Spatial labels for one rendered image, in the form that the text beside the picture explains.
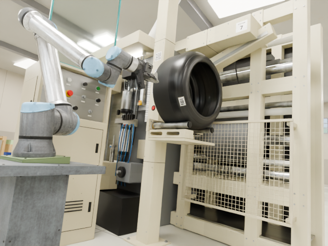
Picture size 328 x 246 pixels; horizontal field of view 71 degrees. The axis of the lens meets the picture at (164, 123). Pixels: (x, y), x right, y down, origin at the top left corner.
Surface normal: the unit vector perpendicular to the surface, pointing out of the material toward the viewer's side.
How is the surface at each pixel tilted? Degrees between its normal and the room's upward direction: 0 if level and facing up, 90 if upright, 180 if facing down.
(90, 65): 97
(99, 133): 90
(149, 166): 90
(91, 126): 90
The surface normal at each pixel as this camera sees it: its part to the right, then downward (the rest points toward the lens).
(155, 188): 0.72, -0.04
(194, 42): -0.69, -0.16
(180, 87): -0.02, 0.00
